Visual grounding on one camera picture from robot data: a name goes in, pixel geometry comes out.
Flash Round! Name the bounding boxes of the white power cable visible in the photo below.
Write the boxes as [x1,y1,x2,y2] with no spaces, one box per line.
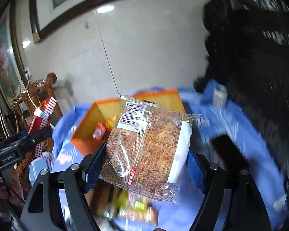
[24,71,39,110]

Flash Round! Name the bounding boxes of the dark carved wooden furniture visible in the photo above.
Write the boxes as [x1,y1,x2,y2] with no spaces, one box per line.
[195,0,289,228]

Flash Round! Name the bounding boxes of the person left hand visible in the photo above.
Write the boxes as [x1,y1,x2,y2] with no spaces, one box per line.
[0,168,25,207]

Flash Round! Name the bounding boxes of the orange round cake pack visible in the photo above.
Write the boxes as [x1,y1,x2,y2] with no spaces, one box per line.
[100,94,198,203]

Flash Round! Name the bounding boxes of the orange cardboard box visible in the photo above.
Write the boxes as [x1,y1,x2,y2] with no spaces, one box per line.
[71,89,185,156]

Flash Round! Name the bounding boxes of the small white can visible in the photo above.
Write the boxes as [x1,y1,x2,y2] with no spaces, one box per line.
[213,85,228,108]

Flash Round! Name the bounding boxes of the wall power socket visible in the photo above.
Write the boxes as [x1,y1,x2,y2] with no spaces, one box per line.
[24,67,32,78]

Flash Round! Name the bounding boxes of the red sandwich biscuit pack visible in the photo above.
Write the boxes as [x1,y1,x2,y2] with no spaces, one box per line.
[93,122,106,140]

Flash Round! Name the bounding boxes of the black phone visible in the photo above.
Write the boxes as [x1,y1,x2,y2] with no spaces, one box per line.
[210,135,250,171]

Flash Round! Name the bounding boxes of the red cracker snack pack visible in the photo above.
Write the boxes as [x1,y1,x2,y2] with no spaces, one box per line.
[28,97,57,158]

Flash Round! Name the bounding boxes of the blue patterned tablecloth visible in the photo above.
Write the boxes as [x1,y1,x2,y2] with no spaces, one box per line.
[28,80,289,231]

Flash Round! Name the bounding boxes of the carved wooden chair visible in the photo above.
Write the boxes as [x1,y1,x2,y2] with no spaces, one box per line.
[12,72,63,154]

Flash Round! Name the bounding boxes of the green edged soda crackers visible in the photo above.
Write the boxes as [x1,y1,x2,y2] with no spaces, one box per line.
[90,181,159,224]

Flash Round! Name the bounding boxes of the framed flower painting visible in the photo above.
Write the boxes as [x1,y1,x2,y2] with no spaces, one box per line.
[0,0,27,109]

